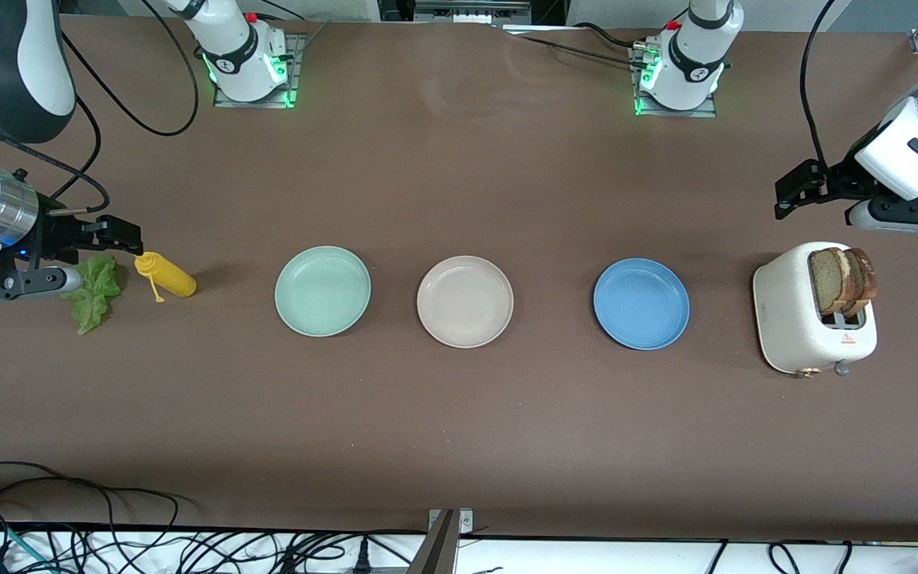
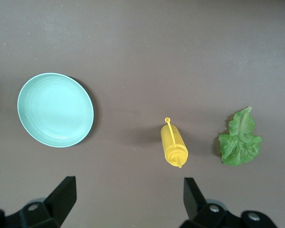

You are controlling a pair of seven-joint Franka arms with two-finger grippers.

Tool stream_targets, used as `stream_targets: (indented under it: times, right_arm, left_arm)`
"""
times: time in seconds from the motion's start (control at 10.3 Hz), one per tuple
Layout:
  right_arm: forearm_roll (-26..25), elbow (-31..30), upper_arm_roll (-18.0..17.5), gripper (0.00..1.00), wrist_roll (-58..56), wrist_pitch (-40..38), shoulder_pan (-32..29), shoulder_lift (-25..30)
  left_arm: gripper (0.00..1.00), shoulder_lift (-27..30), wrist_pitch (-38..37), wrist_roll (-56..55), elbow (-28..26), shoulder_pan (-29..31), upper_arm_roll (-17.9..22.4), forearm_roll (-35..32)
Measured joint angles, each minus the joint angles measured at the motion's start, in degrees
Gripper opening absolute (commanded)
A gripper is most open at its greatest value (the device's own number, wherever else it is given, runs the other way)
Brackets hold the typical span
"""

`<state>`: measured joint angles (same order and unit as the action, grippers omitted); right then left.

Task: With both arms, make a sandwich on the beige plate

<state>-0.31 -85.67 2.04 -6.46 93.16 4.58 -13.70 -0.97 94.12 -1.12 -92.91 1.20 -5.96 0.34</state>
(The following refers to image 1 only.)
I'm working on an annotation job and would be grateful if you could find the yellow squeeze bottle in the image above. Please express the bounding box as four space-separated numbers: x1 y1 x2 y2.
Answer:
134 251 198 304

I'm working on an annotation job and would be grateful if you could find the green lettuce leaf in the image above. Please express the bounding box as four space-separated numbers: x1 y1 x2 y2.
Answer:
61 254 123 336

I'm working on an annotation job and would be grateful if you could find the light brown bread slice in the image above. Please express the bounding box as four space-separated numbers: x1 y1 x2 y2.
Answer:
809 248 854 316

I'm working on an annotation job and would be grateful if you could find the dark crust bread slice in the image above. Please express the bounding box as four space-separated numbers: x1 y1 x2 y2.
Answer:
843 247 879 320

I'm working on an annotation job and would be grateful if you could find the blue plate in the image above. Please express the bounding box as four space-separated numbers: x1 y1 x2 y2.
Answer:
593 258 691 351

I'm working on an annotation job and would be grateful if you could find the mint green plate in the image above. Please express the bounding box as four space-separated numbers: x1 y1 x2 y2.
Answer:
274 246 372 338

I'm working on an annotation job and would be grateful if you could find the beige plate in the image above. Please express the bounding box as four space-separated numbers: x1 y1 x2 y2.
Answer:
416 255 515 349

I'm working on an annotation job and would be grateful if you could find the white toaster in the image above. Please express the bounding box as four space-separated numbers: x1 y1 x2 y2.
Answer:
752 242 879 378

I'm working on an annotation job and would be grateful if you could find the dark equipment rack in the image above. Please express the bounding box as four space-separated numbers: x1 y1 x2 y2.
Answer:
378 0 567 25

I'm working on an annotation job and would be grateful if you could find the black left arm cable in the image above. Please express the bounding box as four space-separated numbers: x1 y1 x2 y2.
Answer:
798 0 838 168

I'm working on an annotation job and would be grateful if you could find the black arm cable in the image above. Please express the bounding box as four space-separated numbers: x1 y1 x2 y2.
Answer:
798 0 838 168
0 0 201 216

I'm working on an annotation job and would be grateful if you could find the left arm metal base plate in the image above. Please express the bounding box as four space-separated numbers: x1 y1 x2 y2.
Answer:
630 44 719 119

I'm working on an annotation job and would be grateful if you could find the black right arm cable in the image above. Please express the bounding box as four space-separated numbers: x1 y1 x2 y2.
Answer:
0 0 201 216

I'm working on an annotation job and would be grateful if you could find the long black loose cable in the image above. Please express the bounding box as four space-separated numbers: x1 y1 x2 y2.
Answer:
0 461 189 574

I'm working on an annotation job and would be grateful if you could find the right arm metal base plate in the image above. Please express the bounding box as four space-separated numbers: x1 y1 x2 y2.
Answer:
212 32 306 109

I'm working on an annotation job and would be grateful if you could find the black braided base cable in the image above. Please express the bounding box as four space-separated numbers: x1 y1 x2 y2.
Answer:
499 22 651 69

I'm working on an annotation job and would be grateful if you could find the teal cable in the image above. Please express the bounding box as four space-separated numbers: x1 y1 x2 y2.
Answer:
0 518 57 574

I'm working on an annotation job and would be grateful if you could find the grey metal post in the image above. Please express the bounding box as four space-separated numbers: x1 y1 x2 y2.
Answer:
407 510 461 574

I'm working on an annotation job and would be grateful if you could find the small metal bracket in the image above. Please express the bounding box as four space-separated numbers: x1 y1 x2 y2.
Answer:
427 508 475 535

